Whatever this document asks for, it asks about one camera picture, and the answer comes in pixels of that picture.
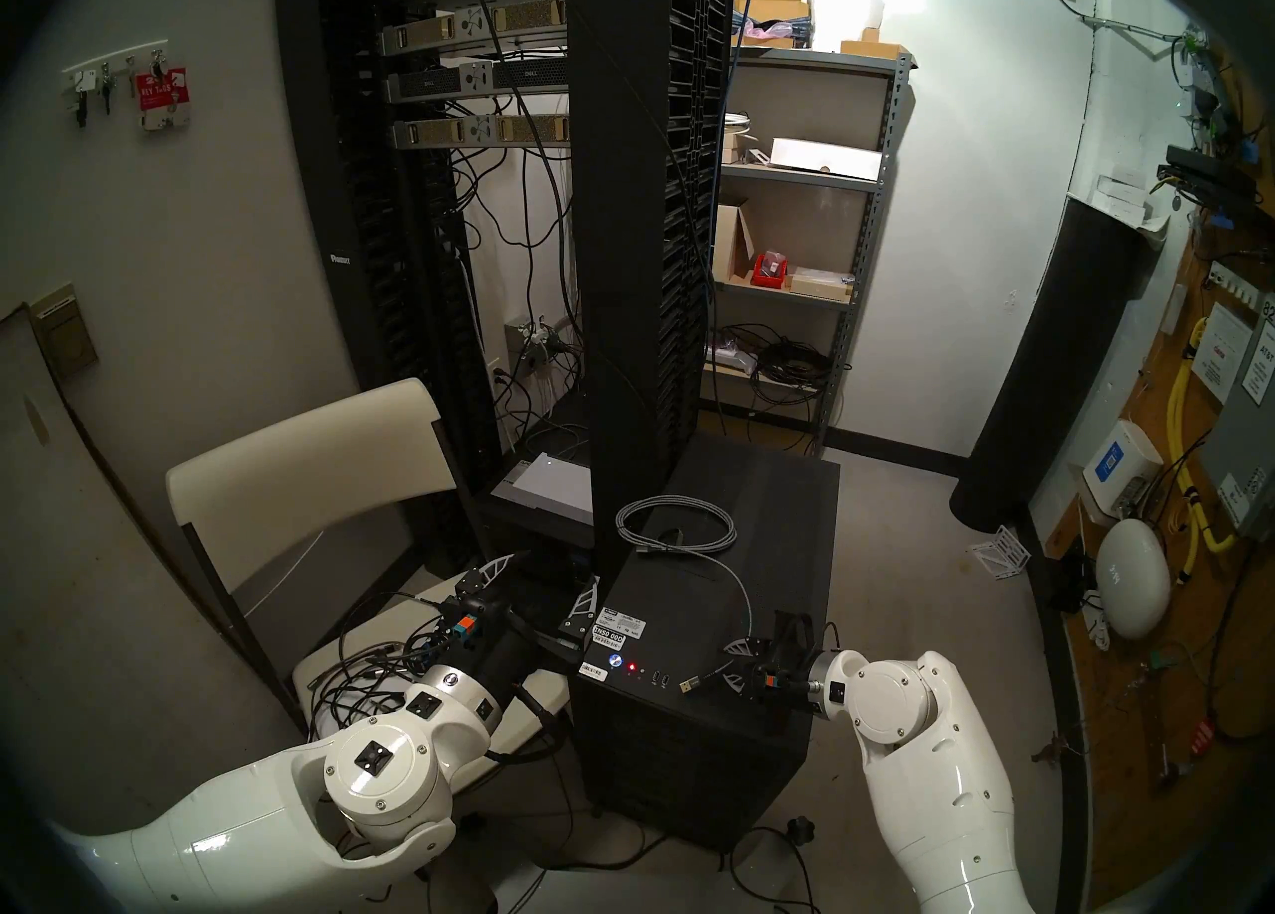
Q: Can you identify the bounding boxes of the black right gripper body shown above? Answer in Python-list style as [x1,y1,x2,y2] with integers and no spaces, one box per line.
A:
[749,609,822,720]

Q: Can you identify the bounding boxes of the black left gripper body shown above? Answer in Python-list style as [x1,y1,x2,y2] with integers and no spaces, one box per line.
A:
[460,591,595,714]

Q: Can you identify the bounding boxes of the grey braided USB cable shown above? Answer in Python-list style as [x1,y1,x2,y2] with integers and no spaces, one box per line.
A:
[615,496,755,694]

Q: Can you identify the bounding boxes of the black workstation tower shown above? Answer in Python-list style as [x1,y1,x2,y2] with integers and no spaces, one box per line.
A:
[570,432,844,853]

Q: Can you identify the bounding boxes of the black UPS unit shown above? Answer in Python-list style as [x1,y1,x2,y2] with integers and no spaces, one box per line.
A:
[468,496,599,624]

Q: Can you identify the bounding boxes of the grey flat device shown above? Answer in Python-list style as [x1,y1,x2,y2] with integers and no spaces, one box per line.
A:
[493,452,596,524]

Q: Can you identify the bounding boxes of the cream padded chair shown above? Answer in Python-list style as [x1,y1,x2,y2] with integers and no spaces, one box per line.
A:
[164,379,574,788]

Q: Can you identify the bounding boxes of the white oval router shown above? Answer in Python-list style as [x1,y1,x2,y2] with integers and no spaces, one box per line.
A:
[1094,519,1173,642]

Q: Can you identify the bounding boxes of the plywood backboard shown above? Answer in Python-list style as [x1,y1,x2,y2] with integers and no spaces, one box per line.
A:
[1036,15,1275,908]

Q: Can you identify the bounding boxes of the flat tan box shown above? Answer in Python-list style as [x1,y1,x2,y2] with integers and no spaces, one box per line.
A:
[787,266,856,303]

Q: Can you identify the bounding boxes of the black server rack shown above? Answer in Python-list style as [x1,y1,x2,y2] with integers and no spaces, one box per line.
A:
[274,0,738,589]

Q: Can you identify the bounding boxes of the white box blue label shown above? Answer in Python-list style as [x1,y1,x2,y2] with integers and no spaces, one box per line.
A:
[1081,419,1164,517]

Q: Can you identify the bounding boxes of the open cardboard box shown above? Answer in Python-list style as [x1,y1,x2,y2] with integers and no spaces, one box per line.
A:
[713,203,758,285]

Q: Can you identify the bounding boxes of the black Dell rack server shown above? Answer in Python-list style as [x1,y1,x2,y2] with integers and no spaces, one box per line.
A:
[383,55,571,106]

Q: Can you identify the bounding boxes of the white flat box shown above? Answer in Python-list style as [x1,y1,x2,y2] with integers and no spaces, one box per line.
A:
[770,137,885,181]

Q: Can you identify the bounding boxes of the grey AT&T utility box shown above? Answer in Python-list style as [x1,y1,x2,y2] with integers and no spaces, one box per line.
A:
[1200,302,1275,539]

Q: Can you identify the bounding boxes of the white label sheet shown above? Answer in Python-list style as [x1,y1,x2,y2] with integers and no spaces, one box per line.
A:
[1193,302,1254,405]

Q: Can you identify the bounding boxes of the grey metal shelf unit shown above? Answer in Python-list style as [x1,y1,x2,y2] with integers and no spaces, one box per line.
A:
[702,45,917,455]

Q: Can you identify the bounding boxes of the small white boxes stack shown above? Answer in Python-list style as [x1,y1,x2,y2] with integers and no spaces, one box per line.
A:
[1091,170,1173,238]

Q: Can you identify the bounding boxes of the white key hook rack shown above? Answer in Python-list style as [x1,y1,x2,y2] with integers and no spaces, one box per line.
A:
[62,47,170,92]

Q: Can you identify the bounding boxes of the white junction box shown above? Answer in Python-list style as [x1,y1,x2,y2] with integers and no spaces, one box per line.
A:
[1173,25,1224,126]

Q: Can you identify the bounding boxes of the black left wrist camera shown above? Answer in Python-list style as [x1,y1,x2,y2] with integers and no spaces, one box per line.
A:
[438,578,494,646]

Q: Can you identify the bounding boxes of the black power plug cable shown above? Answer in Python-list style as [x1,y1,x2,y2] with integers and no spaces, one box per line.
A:
[725,815,823,914]

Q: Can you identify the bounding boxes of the wall power outlet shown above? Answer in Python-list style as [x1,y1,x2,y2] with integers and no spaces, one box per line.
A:
[503,316,559,372]

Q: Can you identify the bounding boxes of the white folded bracket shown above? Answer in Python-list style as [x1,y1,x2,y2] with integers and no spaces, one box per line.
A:
[971,523,1030,581]

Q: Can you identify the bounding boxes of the black cable coil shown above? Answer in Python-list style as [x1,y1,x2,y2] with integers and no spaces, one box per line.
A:
[745,336,840,407]

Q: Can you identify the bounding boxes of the yellow conduit hose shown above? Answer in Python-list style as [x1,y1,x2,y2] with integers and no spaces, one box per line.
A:
[1167,316,1238,586]

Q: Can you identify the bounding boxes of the brass wall plate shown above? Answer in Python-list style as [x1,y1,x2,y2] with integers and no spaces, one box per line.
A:
[28,284,99,380]

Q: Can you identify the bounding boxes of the black wall router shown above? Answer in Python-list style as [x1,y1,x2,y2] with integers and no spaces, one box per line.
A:
[1155,145,1264,214]

